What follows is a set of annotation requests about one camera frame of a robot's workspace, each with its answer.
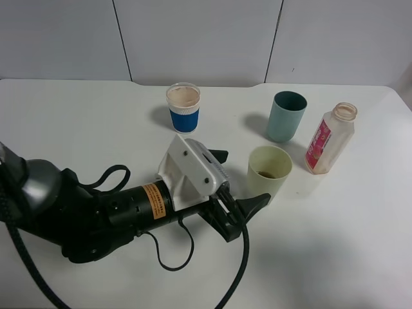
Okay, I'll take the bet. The blue sleeved paper cup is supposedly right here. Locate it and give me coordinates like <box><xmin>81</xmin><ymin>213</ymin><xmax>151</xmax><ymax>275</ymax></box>
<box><xmin>166</xmin><ymin>82</ymin><xmax>200</xmax><ymax>134</ymax></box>

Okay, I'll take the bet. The clear plastic drink bottle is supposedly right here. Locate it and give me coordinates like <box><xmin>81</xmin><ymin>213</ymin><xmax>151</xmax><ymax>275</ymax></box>
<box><xmin>304</xmin><ymin>102</ymin><xmax>357</xmax><ymax>174</ymax></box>

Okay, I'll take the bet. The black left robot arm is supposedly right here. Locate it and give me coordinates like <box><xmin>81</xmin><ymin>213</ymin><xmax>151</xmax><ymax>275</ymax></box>
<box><xmin>1</xmin><ymin>146</ymin><xmax>270</xmax><ymax>263</ymax></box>

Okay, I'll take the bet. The teal plastic cup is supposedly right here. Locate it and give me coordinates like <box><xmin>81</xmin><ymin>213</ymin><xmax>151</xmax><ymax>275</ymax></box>
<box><xmin>267</xmin><ymin>91</ymin><xmax>307</xmax><ymax>143</ymax></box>

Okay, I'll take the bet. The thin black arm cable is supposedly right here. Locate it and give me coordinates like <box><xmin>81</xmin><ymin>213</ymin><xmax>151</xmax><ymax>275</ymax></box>
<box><xmin>136</xmin><ymin>218</ymin><xmax>194</xmax><ymax>272</ymax></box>

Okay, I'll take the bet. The pale green plastic cup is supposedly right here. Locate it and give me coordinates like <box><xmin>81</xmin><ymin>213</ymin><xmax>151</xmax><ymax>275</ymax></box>
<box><xmin>247</xmin><ymin>145</ymin><xmax>293</xmax><ymax>203</ymax></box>

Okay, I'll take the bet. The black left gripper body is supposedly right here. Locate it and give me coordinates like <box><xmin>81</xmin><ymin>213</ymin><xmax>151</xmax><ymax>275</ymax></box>
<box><xmin>176</xmin><ymin>183</ymin><xmax>246</xmax><ymax>242</ymax></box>

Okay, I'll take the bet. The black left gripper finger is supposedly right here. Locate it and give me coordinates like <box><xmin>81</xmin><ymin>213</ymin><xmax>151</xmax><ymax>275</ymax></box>
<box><xmin>236</xmin><ymin>193</ymin><xmax>271</xmax><ymax>223</ymax></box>
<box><xmin>209</xmin><ymin>149</ymin><xmax>229</xmax><ymax>164</ymax></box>

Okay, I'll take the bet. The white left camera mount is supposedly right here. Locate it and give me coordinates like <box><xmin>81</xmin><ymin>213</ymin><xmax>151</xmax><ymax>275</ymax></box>
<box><xmin>157</xmin><ymin>135</ymin><xmax>229</xmax><ymax>211</ymax></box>

